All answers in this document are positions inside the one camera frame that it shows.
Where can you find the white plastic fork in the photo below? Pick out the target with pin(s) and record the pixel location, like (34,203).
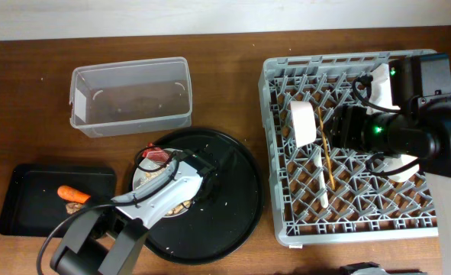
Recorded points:
(321,181)

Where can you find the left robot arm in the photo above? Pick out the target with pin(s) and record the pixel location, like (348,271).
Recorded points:
(106,235)

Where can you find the clear plastic bin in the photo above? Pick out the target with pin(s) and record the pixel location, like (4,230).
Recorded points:
(131,97)

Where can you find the round black tray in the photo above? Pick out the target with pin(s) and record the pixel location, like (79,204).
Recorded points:
(223,217)

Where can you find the red snack wrapper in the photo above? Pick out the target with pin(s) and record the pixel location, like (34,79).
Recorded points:
(156,154)

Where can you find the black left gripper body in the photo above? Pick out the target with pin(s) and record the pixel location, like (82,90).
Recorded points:
(213,176)

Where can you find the brown food scrap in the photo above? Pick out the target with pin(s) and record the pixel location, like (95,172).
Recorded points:
(73,207)

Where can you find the wooden chopstick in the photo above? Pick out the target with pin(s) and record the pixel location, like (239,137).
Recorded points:
(326,149)

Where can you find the orange carrot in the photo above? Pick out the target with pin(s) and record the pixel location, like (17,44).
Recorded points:
(72,195)

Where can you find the rectangular black tray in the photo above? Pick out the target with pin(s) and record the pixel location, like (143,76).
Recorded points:
(32,207)

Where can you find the small white bowl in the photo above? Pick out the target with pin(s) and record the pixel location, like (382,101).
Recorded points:
(304,124)

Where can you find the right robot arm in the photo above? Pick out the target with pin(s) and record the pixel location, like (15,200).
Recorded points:
(418,125)

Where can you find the grey plate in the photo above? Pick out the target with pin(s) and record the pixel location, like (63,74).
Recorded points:
(148,166)

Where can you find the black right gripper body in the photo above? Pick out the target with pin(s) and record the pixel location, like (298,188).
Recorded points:
(337,127)

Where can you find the grey dishwasher rack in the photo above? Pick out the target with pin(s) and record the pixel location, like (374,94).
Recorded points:
(366,205)

